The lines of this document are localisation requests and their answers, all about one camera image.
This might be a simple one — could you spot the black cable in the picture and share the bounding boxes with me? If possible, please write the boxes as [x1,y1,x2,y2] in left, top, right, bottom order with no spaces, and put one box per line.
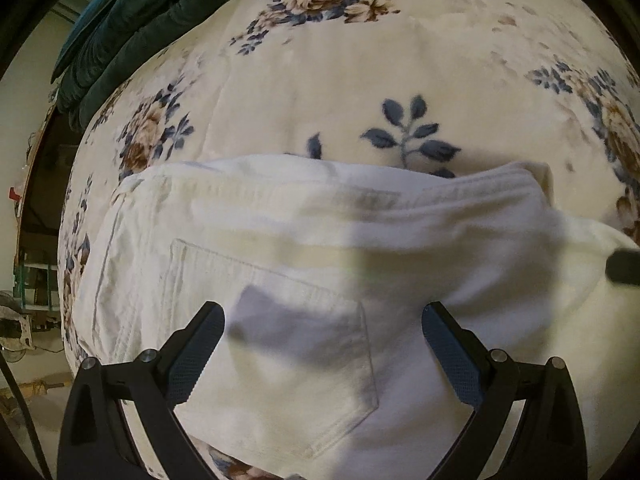
[0,355,53,480]

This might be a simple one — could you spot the dark green velvet cushion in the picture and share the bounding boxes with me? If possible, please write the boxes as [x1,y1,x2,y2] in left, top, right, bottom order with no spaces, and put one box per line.
[51,0,273,131]

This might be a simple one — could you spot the green shelf rack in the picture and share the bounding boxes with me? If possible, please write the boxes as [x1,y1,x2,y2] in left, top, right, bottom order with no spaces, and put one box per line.
[12,255,62,331]

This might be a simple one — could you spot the wooden bed frame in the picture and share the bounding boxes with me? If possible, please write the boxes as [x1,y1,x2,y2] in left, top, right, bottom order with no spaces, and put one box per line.
[14,105,83,281]

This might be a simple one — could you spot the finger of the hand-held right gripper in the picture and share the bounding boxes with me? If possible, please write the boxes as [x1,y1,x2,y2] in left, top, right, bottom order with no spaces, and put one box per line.
[605,246,640,287]

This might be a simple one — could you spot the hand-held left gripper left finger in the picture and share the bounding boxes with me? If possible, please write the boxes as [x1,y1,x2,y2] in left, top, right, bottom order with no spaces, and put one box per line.
[57,301,226,480]

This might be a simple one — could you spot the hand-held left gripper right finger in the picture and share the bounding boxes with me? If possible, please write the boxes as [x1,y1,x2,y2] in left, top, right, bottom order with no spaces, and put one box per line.
[421,301,589,480]

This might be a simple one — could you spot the floral fleece blanket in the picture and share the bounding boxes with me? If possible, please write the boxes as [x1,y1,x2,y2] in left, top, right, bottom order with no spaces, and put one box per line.
[56,0,640,480]

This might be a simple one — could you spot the white pants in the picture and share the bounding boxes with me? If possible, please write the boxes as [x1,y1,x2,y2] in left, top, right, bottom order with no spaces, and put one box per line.
[75,154,640,480]

